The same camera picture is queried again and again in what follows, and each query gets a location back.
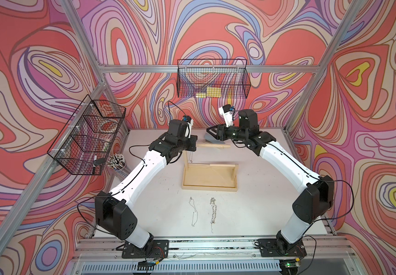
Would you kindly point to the cup of pencils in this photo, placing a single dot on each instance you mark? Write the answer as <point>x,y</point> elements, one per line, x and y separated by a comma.
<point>116,162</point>

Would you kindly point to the wooden jewelry display stand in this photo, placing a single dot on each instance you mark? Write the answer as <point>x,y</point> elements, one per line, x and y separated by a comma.
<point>209,176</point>

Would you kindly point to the black wire basket left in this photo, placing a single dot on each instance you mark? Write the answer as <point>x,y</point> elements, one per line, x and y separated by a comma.
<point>85,143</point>

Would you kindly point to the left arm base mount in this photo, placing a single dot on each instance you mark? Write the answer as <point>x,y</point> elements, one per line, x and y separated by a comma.
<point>156,249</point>

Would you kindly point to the aluminium rail base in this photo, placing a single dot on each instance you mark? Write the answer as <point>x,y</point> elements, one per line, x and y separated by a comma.
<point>318,255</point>

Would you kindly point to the black wire basket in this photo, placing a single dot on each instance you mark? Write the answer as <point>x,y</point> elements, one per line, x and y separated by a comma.
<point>85,143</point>
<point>231,75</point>

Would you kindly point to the yellow block in basket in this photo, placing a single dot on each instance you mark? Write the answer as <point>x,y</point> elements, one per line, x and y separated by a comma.
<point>212,92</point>

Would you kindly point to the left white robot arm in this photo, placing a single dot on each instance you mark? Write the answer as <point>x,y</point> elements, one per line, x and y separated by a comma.
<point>114,209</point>

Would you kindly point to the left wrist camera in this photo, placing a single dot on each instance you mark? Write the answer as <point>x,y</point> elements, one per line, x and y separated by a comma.
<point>189,122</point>

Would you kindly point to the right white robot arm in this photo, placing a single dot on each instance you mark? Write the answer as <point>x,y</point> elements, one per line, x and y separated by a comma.
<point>315,191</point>

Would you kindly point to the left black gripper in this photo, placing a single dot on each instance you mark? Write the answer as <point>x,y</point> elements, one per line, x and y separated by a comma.
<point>191,140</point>

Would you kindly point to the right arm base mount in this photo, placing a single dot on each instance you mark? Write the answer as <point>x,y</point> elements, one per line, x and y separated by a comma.
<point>279,247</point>

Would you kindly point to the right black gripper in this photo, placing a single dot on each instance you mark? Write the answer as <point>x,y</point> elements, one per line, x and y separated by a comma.
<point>220,132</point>

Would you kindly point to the black wire basket back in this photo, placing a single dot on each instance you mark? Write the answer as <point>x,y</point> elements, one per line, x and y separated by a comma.
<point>231,75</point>

